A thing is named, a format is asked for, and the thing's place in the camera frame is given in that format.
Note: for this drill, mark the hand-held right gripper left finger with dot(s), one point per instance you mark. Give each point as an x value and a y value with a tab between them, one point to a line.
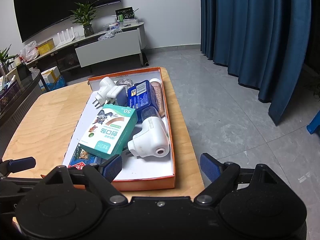
112	167

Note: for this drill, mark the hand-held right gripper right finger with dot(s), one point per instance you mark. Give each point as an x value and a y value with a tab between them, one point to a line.
208	167

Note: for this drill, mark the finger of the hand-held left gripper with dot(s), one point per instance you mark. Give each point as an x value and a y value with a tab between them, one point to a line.
21	164
22	186

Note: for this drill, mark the playing card box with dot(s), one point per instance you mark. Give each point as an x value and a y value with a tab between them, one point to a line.
82	157

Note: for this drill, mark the orange cardboard box white inside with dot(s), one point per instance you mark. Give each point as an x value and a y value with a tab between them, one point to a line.
150	170

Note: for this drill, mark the green bandage box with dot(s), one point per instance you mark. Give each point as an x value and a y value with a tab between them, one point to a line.
110	130

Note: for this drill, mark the white vaporizer with clear bottle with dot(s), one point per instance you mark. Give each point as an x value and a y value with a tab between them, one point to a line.
150	137

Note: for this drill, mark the white charger plug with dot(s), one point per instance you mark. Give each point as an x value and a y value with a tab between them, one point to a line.
113	92

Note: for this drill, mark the blue tin box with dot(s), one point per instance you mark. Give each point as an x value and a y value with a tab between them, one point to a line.
142	97

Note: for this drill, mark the white plug-in vaporizer green button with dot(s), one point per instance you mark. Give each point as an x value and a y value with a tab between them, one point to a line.
105	86

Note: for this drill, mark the clear liquid bottle beige cap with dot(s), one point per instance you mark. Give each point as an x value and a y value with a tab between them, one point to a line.
124	82

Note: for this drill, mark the rose gold tube white cap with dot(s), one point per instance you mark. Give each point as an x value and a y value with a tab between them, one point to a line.
158	92

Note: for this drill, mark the black counter ribbed front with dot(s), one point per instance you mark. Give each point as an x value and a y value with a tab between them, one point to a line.
22	100

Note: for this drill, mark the purple patterned box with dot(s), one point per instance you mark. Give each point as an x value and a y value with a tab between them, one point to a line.
8	97

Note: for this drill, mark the group of medicine boxes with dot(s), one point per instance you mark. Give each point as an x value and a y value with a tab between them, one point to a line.
7	81

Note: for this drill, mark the blue plastic packs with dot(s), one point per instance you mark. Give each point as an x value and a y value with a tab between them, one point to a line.
56	85

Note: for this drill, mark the small black screen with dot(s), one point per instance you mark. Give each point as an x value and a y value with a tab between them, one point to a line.
23	71

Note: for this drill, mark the white and yellow carton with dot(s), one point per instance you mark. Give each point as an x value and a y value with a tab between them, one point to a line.
51	75

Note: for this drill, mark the green plant in steel cup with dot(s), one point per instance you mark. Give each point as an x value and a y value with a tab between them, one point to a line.
6	57

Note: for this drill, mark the black rolled mat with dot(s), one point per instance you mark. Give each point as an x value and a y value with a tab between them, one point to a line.
145	60

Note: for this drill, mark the blue stool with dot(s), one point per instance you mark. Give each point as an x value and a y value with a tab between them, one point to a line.
314	126

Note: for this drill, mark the white plastic bag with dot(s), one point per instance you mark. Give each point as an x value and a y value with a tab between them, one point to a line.
29	51

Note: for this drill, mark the white tv cabinet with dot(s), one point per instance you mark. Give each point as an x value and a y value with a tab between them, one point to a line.
107	50

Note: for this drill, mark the yellow cardboard box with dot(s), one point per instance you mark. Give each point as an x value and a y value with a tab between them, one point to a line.
46	47

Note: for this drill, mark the clear plastic bag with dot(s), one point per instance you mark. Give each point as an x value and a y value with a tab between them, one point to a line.
107	36

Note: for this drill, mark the white router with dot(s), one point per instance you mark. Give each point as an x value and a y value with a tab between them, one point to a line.
65	38

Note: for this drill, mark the clear plastic organizer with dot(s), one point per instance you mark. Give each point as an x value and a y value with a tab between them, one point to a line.
117	25

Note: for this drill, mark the blue curtain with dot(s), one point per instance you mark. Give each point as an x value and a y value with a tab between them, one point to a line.
250	30

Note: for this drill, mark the green plant in glass vase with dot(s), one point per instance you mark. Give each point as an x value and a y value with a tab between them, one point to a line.
86	17

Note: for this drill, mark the green and black box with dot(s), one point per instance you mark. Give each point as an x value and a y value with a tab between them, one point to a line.
125	14

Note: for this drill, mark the black curved television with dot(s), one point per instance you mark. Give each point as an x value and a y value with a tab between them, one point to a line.
62	5

